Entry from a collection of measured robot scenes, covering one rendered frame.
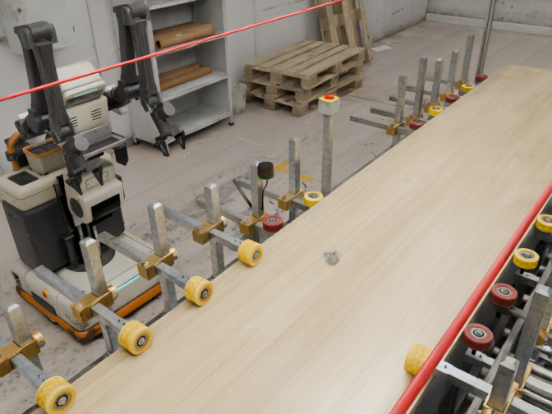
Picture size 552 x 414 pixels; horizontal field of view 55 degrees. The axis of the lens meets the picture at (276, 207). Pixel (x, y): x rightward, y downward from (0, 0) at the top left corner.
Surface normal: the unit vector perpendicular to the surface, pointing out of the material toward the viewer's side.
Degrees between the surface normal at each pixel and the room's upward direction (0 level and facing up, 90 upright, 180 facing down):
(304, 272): 0
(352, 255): 0
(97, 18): 90
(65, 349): 0
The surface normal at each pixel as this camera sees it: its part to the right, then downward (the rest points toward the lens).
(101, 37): 0.79, 0.31
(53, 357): -0.02, -0.85
